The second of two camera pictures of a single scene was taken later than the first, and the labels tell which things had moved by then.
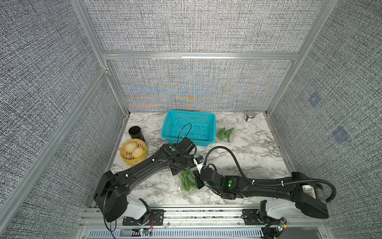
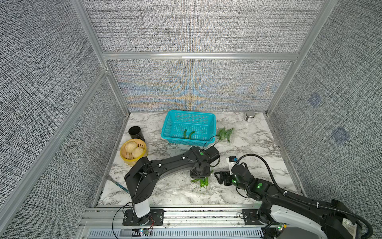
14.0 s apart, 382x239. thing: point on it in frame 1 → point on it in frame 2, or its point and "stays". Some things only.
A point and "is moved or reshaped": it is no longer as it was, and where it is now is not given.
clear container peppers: [226, 134] stays
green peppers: [188, 179] is moved or reshaped
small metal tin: [249, 116] stays
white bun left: [130, 146] stays
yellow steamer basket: [134, 152] stays
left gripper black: [191, 163] → [208, 174]
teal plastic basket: [200, 127] stays
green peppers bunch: [224, 135] stays
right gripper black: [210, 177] → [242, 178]
